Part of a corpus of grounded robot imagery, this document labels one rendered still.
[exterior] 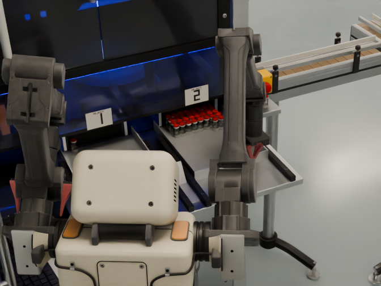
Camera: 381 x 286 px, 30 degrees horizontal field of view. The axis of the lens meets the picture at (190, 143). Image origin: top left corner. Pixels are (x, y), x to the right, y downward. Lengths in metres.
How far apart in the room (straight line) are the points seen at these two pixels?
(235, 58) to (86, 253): 0.56
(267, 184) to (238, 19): 0.54
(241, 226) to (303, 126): 2.68
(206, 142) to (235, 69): 0.77
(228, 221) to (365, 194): 2.21
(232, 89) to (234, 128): 0.09
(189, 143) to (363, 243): 1.26
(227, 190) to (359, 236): 1.92
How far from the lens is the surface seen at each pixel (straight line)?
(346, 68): 2.81
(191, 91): 2.36
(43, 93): 1.30
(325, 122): 4.21
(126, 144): 2.40
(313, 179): 3.73
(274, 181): 2.20
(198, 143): 2.37
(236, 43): 1.67
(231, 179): 1.55
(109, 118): 2.29
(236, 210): 1.52
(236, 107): 1.61
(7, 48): 2.03
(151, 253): 1.43
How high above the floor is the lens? 2.18
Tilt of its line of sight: 33 degrees down
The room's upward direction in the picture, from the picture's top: 2 degrees counter-clockwise
